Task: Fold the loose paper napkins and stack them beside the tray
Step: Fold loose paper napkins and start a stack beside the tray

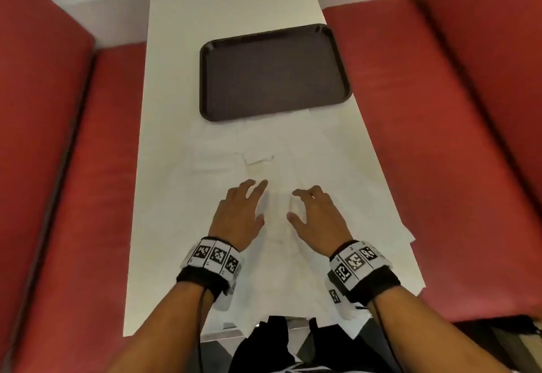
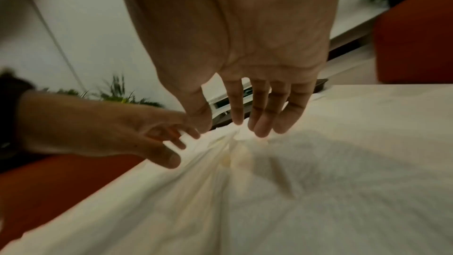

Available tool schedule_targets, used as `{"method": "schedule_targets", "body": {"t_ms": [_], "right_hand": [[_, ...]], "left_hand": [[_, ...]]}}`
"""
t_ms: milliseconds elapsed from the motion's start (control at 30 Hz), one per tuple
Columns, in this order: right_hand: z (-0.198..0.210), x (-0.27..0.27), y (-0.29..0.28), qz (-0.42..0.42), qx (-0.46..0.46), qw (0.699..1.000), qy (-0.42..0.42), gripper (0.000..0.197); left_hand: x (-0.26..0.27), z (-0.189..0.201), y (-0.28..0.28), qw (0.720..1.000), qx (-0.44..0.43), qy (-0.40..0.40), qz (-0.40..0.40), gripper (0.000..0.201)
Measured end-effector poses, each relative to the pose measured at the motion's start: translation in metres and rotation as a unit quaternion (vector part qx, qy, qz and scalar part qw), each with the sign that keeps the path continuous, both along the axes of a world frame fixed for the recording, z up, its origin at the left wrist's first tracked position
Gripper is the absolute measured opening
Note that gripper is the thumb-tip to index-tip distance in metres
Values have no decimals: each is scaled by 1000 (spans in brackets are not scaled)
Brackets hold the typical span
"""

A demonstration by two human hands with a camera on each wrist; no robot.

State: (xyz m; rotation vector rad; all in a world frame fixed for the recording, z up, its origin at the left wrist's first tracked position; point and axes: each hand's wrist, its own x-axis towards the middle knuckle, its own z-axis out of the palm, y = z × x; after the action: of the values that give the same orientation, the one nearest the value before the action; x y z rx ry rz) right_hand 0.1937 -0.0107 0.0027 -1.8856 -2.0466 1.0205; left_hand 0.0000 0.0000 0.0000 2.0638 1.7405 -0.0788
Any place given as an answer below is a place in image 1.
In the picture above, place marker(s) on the person's right hand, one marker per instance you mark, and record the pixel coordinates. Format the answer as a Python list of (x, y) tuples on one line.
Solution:
[(319, 226)]

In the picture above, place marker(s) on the person's left hand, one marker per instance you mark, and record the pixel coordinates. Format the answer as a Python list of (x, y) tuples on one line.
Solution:
[(235, 220)]

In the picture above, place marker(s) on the person's left middle finger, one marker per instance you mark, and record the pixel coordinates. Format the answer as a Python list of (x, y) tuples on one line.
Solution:
[(247, 187)]

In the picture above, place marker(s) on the person's left thumb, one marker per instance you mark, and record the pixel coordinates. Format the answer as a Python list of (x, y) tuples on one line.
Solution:
[(260, 221)]

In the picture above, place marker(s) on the person's right thumb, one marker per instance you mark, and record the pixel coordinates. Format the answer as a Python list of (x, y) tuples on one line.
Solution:
[(295, 221)]

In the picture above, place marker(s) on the person's left forearm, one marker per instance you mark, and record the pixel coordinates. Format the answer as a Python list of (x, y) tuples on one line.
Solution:
[(165, 330)]

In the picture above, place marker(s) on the person's right forearm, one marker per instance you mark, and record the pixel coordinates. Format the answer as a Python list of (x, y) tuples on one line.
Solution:
[(427, 334)]

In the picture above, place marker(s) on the white cloth garment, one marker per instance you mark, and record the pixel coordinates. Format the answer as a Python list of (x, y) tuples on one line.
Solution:
[(279, 258)]

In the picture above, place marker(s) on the left wrist marker band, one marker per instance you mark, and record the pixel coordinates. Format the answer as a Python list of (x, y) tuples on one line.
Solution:
[(211, 260)]

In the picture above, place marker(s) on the wrist marker band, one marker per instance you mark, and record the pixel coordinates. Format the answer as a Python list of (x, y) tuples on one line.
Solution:
[(360, 269), (211, 260)]

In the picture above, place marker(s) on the right wrist marker band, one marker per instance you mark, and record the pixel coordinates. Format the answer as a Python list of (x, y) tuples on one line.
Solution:
[(360, 269)]

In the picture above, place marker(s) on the dark brown plastic tray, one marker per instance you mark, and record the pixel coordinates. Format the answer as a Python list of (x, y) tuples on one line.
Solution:
[(273, 72)]

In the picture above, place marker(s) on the person's black clothing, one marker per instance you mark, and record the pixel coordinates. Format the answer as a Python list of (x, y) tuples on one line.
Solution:
[(271, 349)]

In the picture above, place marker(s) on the red bench seat cushion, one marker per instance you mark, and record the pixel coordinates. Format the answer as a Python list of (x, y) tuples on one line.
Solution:
[(423, 152), (84, 216)]

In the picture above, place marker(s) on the red bench backrest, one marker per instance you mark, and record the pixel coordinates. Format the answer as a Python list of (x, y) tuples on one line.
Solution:
[(34, 110), (491, 46)]

